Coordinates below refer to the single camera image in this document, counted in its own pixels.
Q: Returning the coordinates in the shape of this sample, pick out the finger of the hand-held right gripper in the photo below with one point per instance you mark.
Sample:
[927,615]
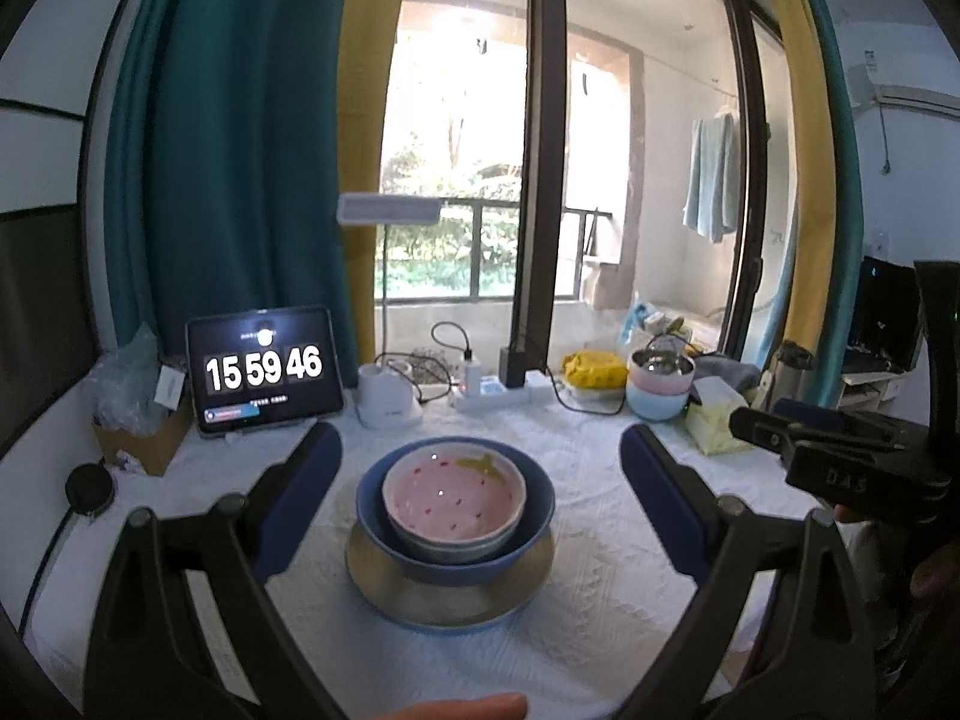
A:
[765,427]
[817,412]

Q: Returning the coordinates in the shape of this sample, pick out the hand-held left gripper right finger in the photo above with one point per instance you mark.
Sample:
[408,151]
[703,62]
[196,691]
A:
[660,487]

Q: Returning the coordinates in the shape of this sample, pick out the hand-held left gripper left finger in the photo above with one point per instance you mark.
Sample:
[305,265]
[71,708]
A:
[307,480]

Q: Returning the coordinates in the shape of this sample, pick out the white bowl pink inside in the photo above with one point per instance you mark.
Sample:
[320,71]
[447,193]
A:
[450,495]

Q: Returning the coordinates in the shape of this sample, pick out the cream plate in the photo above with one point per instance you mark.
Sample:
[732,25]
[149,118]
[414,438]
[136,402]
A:
[450,604]

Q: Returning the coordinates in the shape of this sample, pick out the person's right hand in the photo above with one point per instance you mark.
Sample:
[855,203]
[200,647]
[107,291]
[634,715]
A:
[934,577]

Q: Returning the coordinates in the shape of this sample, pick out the person's left hand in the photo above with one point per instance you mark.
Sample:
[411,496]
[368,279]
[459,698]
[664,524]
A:
[465,711]

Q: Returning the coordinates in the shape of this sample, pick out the yellow tissue packet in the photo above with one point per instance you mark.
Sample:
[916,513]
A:
[712,424]

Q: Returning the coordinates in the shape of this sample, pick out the white shelf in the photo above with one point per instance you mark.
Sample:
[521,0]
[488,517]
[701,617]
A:
[870,390]

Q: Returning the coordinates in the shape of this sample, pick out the grey cloth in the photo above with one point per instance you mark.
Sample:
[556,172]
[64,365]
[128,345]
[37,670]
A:
[739,375]

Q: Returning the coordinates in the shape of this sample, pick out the light blue bowl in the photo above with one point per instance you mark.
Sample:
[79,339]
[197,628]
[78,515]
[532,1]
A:
[652,405]

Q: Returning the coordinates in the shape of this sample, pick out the pink steel bowl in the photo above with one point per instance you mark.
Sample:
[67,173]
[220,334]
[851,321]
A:
[660,384]

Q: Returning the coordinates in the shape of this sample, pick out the white desk lamp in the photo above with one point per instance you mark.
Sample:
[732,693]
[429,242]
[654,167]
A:
[386,397]

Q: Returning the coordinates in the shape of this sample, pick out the black monitor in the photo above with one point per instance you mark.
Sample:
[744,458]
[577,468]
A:
[885,315]

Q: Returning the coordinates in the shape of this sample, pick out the tablet showing clock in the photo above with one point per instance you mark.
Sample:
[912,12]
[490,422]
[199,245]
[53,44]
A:
[262,367]

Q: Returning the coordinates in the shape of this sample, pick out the yellow wipes packet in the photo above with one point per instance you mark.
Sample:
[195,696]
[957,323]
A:
[596,371]

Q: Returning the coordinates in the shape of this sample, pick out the light blue plastic bag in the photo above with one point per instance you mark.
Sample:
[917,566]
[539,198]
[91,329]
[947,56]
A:
[631,326]

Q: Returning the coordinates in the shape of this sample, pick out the small white box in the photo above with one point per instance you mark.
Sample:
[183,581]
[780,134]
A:
[170,388]

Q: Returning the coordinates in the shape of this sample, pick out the crumpled paper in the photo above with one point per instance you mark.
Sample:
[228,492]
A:
[123,460]

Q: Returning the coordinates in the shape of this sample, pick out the black charger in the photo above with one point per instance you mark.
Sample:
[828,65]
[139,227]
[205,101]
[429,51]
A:
[514,369]

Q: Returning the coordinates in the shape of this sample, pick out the white power strip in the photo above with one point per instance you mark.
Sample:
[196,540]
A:
[487,394]

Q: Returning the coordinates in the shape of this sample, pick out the clear plastic bags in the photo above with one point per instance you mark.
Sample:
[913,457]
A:
[127,382]

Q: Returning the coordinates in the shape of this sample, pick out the teal curtain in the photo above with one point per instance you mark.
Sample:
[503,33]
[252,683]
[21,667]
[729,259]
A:
[836,202]
[225,127]

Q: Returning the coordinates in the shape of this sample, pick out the black round pad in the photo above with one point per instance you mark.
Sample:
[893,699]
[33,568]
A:
[90,489]

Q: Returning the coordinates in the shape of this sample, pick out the yellow curtain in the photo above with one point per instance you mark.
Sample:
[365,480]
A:
[364,90]
[802,165]

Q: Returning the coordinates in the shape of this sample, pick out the light blue towel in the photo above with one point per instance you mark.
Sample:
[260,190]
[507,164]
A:
[712,180]

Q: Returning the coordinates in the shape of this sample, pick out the white air conditioner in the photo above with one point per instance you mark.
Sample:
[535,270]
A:
[922,99]

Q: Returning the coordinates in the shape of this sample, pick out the dark window frame post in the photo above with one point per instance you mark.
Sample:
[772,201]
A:
[540,165]

